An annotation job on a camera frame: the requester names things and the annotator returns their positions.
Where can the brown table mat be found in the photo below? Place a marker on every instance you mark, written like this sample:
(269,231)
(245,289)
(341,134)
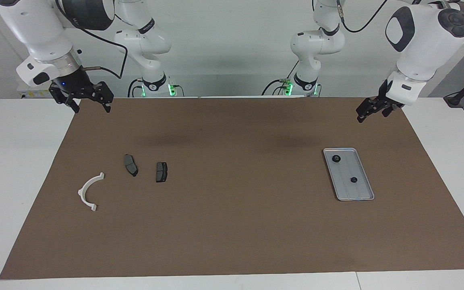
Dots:
(232,233)

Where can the white semicircular bracket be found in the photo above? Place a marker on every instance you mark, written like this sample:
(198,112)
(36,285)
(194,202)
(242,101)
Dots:
(83,197)

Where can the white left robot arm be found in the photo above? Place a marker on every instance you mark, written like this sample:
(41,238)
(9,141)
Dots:
(417,48)

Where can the white wall power box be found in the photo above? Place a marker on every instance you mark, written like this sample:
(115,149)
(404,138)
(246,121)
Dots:
(34,94)

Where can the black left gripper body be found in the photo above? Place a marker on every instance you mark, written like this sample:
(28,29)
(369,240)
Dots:
(387,98)

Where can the silver metal tray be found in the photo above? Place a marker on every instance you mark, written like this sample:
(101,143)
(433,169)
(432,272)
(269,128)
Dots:
(346,189)

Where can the short dark brake pad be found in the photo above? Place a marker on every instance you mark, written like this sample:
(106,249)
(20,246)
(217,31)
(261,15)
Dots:
(162,172)

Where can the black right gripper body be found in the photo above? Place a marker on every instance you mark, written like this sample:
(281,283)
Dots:
(73,84)

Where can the long dark brake pad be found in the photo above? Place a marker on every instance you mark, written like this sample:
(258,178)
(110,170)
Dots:
(131,165)

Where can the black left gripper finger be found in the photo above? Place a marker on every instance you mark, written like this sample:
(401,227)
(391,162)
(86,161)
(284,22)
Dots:
(388,110)
(369,108)

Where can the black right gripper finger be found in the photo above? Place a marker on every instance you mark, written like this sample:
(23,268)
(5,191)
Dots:
(65,98)
(103,94)

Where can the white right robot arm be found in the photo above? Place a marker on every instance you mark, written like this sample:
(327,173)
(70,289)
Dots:
(34,28)

